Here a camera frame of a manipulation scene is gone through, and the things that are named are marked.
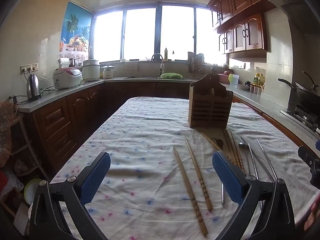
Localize small white electric pot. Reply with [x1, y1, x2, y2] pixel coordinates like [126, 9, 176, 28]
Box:
[101, 65, 117, 80]

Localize white pink rice cooker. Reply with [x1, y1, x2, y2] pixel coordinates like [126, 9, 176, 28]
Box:
[52, 67, 83, 90]

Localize wooden wall cabinets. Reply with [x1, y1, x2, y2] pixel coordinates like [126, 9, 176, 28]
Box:
[207, 0, 293, 54]

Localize dark wooden base cabinets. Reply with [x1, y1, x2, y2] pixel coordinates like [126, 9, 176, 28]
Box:
[32, 81, 190, 170]

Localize black wok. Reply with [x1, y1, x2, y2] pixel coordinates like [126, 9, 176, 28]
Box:
[278, 71, 320, 105]

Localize chrome faucet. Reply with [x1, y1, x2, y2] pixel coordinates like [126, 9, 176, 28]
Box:
[151, 53, 165, 77]

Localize tall white rice cooker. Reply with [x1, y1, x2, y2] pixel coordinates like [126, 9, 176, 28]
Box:
[82, 59, 101, 82]

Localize white wall sockets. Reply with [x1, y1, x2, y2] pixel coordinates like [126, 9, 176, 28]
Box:
[21, 63, 39, 74]

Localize fruit and palm poster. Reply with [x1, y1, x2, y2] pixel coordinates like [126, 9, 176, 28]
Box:
[59, 1, 93, 59]

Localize green plate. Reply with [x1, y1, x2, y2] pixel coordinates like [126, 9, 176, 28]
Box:
[24, 179, 42, 205]

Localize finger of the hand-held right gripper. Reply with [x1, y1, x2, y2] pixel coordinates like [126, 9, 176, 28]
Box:
[297, 140, 320, 185]

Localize gas stove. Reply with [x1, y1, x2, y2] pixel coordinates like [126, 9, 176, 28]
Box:
[281, 104, 320, 134]

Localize wooden utensil holder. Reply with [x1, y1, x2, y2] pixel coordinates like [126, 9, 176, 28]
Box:
[188, 74, 233, 130]

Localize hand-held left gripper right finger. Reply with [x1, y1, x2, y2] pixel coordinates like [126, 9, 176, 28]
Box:
[212, 151, 296, 240]

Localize kitchen window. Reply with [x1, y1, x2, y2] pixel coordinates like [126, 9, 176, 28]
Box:
[91, 4, 227, 64]

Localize green plastic colander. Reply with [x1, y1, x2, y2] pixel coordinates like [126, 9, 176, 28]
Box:
[160, 72, 182, 79]

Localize metal spoon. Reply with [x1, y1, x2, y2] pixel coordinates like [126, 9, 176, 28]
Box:
[238, 142, 252, 177]

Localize grey kitchen countertop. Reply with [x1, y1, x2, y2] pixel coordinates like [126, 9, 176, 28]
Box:
[17, 76, 320, 150]

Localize steel range hood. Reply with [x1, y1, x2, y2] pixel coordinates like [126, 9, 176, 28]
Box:
[266, 0, 320, 37]

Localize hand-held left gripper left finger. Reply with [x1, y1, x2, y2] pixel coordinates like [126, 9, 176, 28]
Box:
[29, 151, 111, 240]

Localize steel electric kettle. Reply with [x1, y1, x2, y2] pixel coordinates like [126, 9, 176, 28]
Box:
[26, 74, 44, 102]

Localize floral white tablecloth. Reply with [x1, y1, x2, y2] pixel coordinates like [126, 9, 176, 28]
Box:
[50, 96, 320, 240]

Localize dish drying rack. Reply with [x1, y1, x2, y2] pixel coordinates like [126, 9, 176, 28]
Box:
[187, 52, 206, 73]

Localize person's right hand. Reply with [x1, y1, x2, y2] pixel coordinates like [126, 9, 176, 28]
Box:
[303, 197, 320, 231]

